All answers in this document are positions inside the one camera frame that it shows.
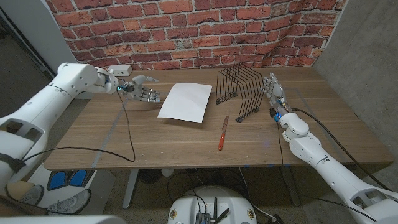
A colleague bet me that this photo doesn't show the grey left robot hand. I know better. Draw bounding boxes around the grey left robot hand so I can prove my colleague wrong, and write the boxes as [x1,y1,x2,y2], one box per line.
[119,75,162,103]

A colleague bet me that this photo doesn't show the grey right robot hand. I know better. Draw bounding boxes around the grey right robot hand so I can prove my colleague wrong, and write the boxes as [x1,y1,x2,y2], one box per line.
[262,72,293,118]

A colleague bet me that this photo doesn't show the white paper file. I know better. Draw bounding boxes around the white paper file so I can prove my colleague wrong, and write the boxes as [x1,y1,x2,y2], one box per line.
[157,82,213,124]

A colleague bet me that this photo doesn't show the black box with antennas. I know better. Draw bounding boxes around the black box with antennas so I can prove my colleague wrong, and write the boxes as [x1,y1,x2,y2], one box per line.
[195,197,231,224]

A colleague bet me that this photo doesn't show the white power strip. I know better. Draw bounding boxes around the white power strip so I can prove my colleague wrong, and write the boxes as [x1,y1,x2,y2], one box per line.
[108,65,133,77]

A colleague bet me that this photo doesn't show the red brick printed backdrop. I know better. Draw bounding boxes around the red brick printed backdrop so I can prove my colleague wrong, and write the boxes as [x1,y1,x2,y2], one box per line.
[45,0,348,90]

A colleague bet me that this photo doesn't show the white table leg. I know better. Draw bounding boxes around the white table leg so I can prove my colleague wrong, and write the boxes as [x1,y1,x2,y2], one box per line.
[281,166,302,207]
[122,169,140,210]

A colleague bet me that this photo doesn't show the white mat with blue footprints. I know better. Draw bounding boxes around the white mat with blue footprints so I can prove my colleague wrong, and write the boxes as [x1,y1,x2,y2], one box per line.
[27,163,116,215]

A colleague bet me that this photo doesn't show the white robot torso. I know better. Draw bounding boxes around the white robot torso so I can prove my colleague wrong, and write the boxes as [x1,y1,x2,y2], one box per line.
[167,185,258,224]

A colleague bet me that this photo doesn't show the grey sneaker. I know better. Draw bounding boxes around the grey sneaker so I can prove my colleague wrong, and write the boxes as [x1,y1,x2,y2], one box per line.
[20,184,45,206]
[46,189,92,216]

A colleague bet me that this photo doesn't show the person's leg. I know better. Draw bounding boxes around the person's leg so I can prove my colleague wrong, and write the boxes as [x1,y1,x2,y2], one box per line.
[0,198,49,217]

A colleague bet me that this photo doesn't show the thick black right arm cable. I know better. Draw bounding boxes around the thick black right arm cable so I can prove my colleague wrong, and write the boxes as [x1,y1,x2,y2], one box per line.
[290,107,392,191]

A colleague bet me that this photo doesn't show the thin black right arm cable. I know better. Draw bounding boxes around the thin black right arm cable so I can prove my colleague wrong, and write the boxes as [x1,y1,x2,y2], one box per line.
[275,121,377,222]

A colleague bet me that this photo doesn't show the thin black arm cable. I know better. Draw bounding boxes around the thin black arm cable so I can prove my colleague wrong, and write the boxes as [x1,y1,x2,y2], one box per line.
[17,86,137,170]
[275,121,377,222]

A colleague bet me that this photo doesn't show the black wire file holder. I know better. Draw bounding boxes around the black wire file holder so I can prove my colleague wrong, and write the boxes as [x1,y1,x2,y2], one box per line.
[215,63,266,124]

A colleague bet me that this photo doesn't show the red-handled knife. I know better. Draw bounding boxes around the red-handled knife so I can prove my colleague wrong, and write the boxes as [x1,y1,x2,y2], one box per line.
[217,115,230,151]

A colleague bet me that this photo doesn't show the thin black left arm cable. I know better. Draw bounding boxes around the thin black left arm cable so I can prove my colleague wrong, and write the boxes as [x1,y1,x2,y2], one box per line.
[17,86,137,170]

